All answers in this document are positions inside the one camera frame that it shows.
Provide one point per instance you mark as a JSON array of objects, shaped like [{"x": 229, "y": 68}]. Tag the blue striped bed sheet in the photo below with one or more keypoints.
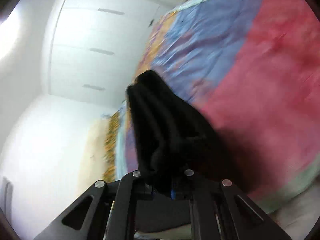
[{"x": 120, "y": 150}]

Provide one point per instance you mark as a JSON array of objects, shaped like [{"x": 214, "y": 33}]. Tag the yellow floral blanket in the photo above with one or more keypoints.
[{"x": 110, "y": 145}]

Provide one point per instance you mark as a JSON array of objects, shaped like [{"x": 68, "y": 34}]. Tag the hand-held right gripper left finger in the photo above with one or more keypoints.
[{"x": 130, "y": 187}]

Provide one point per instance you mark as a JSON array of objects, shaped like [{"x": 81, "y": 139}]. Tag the white wardrobe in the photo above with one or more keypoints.
[{"x": 100, "y": 30}]

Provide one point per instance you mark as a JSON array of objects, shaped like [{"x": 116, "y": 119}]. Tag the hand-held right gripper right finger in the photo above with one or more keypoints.
[{"x": 173, "y": 194}]

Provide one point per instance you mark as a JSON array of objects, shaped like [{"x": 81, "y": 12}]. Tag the colourful striped floral quilt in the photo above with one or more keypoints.
[{"x": 250, "y": 80}]

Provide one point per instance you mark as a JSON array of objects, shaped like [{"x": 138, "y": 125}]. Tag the black pants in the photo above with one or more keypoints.
[{"x": 162, "y": 130}]

